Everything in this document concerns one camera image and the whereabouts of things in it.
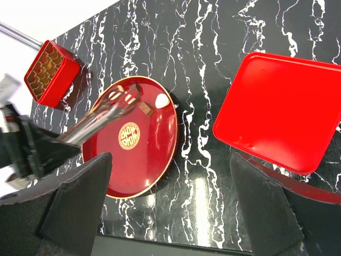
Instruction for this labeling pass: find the dark square chocolate top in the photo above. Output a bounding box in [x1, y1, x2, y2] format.
[129, 83, 143, 94]

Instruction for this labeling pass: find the red box lid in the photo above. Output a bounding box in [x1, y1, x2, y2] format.
[213, 52, 340, 175]

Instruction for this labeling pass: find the red compartment chocolate box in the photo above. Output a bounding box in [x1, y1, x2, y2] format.
[24, 40, 80, 108]

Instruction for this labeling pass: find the aluminium frame rail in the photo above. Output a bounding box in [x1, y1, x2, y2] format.
[0, 22, 43, 51]

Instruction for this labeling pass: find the brown striped rectangular chocolate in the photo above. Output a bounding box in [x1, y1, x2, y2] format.
[139, 102, 155, 117]

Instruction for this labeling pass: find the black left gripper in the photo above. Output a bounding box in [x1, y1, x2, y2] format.
[1, 103, 80, 179]

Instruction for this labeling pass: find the round red lacquer tray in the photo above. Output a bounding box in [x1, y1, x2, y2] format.
[82, 76, 178, 199]

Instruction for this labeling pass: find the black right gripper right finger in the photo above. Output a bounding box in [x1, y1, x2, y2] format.
[230, 153, 340, 255]

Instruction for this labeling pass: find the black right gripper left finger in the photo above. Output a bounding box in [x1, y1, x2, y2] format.
[1, 153, 112, 255]

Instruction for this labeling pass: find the white heart chocolate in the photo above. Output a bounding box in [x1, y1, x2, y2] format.
[155, 93, 170, 109]

